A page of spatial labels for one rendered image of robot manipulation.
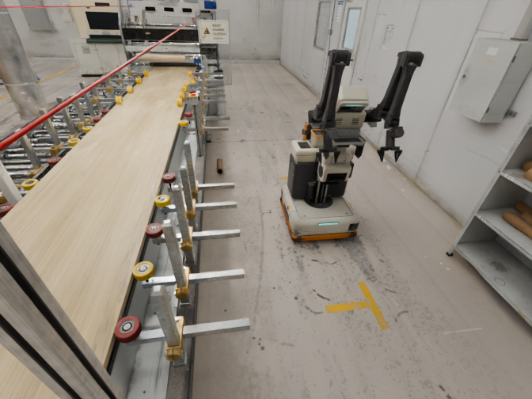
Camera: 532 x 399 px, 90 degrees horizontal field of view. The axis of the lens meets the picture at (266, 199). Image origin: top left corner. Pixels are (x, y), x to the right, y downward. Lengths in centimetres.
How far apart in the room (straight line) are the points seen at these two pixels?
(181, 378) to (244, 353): 83
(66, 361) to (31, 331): 7
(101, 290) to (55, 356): 85
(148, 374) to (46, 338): 97
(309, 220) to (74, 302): 178
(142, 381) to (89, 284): 42
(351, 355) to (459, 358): 70
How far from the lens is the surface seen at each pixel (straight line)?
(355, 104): 198
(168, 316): 93
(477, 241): 313
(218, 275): 125
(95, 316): 118
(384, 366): 211
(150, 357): 135
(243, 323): 110
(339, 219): 250
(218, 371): 195
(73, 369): 44
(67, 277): 136
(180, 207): 125
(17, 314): 35
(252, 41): 1174
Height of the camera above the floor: 180
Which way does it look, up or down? 36 degrees down
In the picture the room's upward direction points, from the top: 2 degrees clockwise
